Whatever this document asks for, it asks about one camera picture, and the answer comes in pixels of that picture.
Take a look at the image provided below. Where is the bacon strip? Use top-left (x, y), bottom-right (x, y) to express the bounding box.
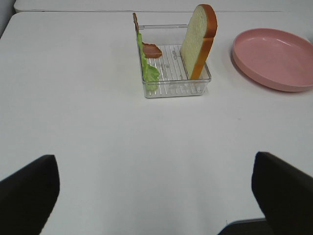
top-left (132, 13), bottom-right (162, 59)

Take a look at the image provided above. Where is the clear plastic left container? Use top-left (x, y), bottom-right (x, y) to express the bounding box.
top-left (139, 24), bottom-right (211, 98)

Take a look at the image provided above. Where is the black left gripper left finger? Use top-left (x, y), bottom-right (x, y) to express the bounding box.
top-left (0, 155), bottom-right (60, 235)

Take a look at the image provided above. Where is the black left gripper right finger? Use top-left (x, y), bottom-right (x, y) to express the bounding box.
top-left (251, 152), bottom-right (313, 235)

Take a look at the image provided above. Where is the pink round plate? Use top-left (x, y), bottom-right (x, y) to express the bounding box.
top-left (232, 28), bottom-right (313, 92)

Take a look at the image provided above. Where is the green lettuce leaf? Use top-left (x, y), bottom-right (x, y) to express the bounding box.
top-left (136, 31), bottom-right (161, 92)

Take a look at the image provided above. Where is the white bread slice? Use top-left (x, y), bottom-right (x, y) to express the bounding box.
top-left (180, 4), bottom-right (218, 80)

